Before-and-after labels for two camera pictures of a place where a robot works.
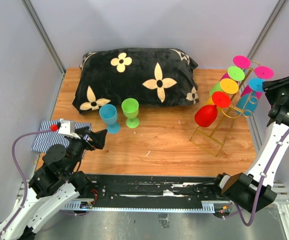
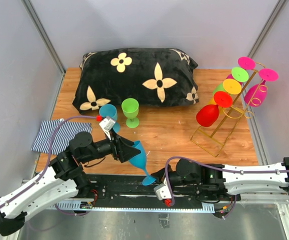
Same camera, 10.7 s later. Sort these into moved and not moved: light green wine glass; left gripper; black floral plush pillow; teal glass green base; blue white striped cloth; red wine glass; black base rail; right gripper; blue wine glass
Moved: teal glass green base; right gripper; left gripper
Not moved: blue wine glass; black floral plush pillow; black base rail; blue white striped cloth; light green wine glass; red wine glass
